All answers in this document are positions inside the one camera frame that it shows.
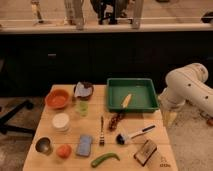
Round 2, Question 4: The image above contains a silver metal fork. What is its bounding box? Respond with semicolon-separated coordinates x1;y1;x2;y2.
99;116;105;146

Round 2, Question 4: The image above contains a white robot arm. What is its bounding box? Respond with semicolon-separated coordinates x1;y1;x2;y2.
158;63;213;127

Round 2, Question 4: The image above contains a green translucent cup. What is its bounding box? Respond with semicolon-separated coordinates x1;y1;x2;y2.
76;100;88;116

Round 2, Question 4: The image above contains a white paper cup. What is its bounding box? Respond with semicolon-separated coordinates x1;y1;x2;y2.
52;113;70;131

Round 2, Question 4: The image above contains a small steel cup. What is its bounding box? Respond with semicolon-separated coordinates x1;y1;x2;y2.
35;137;53;155

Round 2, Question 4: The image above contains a dark bowl with cloth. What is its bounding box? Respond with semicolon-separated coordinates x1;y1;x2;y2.
74;82;94;101

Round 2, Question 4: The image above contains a yellow banana piece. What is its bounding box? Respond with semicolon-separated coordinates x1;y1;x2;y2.
121;93;132;108

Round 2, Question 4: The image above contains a green plastic tray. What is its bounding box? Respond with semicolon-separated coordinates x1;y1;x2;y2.
106;78;159;113

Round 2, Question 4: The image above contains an orange plastic bowl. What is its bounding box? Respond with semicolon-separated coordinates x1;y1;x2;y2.
45;89;70;109

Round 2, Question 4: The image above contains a black white dish brush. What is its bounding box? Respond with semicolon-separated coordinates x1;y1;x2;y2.
116;125;155;145

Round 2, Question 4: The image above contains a blue sponge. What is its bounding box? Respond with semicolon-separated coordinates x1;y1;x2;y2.
76;135;93;157

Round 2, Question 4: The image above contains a dark brown card box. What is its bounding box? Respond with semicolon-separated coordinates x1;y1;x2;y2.
134;139;157;166

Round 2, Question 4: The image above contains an orange tomato toy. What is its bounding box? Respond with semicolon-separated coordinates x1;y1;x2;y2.
56;144;71;159

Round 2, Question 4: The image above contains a black office chair base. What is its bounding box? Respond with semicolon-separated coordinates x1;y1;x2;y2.
0;100;35;136

